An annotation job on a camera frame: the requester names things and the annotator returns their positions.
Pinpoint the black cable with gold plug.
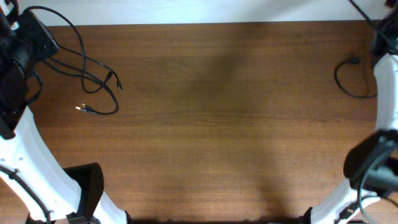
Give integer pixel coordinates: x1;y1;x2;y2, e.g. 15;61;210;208
23;5;123;116

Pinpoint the black USB cable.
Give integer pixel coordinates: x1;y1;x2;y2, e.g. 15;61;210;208
333;57;379;100

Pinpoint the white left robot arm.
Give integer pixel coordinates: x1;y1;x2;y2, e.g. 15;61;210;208
1;1;131;223

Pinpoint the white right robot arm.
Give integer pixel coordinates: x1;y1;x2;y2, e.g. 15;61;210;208
292;1;397;224

